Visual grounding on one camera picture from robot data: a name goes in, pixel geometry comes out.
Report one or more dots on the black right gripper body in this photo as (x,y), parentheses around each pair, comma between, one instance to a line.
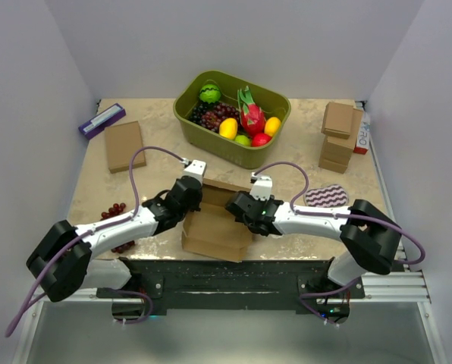
(261,202)

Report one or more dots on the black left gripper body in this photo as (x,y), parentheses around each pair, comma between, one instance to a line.
(192,207)

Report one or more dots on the brown cardboard box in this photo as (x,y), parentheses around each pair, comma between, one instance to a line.
(213,231)
(121,142)

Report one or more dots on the purple black striped cloth pad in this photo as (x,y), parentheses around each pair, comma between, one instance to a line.
(326,197)

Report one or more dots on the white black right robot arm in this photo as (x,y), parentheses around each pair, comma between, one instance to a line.
(371,239)

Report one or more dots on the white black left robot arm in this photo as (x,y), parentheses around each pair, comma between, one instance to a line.
(61,259)

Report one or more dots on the flat brown cardboard box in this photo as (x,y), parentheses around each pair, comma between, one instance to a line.
(121,142)

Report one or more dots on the purple white small box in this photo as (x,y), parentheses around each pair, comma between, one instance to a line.
(99,122)

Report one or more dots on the white red box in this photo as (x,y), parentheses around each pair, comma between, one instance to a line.
(363,137)

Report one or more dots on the red grapes on table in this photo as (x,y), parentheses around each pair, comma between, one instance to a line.
(113,212)

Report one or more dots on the red toy apple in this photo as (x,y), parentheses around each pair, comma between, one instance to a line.
(260,139)

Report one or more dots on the green toy lime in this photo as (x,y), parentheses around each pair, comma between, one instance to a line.
(242,140)

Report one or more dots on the yellow orange toy mango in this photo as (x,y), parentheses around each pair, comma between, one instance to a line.
(272,126)

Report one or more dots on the dark blue toy grapes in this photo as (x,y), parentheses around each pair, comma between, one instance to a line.
(198,113)

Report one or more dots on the red toy dragon fruit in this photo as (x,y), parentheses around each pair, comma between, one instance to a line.
(252,117)

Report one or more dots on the dark red toy grapes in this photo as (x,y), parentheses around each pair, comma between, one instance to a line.
(216,114)

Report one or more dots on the olive green plastic basin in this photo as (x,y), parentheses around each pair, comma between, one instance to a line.
(273,104)

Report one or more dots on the green toy watermelon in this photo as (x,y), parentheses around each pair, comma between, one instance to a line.
(209,93)

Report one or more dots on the stacked brown cardboard boxes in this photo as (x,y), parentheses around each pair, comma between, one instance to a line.
(340,127)

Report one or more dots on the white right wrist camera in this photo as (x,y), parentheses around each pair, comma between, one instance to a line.
(261,186)

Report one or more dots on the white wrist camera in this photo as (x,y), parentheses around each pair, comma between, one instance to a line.
(261,186)
(194,168)

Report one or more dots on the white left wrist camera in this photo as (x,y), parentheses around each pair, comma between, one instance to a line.
(194,168)

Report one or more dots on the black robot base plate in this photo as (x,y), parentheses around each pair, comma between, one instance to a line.
(300,286)

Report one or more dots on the aluminium frame rail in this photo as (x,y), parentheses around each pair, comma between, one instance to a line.
(405,286)

